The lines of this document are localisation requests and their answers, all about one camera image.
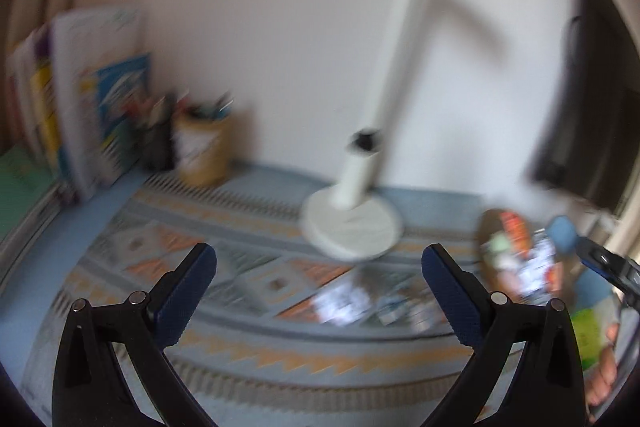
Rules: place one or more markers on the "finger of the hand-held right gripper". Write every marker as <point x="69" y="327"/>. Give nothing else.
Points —
<point x="564" y="233"/>
<point x="610" y="269"/>

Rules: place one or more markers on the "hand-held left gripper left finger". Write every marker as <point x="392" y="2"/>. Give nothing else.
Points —
<point x="175" y="307"/>

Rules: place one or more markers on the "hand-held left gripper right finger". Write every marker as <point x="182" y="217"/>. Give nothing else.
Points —
<point x="457" y="302"/>

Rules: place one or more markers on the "brown woven basket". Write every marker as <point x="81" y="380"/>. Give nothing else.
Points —
<point x="487" y="277"/>

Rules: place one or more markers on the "white paper ball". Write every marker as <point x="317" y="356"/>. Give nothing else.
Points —
<point x="537" y="269"/>

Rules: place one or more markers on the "person's right hand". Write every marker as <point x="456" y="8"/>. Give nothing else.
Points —
<point x="602" y="372"/>

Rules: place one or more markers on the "orange snack packet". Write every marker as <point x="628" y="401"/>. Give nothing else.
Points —
<point x="515" y="232"/>

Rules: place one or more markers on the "lime green packet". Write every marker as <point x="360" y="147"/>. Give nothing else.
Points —
<point x="590" y="332"/>

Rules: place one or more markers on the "patterned woven mat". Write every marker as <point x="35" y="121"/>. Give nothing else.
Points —
<point x="280" y="357"/>

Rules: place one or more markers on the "crumpled paper by lamp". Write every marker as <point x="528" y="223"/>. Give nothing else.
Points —
<point x="340" y="302"/>

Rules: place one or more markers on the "black monitor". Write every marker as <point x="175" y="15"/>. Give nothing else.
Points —
<point x="595" y="107"/>

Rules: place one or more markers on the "tan cardboard pen holder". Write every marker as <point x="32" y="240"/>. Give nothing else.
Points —
<point x="202" y="152"/>

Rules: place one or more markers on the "white desk lamp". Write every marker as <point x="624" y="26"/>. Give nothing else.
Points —
<point x="360" y="177"/>

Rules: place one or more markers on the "black mesh pen holder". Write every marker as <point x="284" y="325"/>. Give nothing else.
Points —
<point x="159" y="147"/>

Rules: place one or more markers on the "stack of green books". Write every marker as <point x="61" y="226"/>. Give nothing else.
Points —
<point x="22" y="192"/>

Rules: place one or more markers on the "bunch of pens and pencils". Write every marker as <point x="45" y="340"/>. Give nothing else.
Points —
<point x="150" y="107"/>
<point x="210" y="107"/>

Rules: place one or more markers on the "row of upright books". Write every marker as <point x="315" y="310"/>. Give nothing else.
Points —
<point x="80" y="107"/>

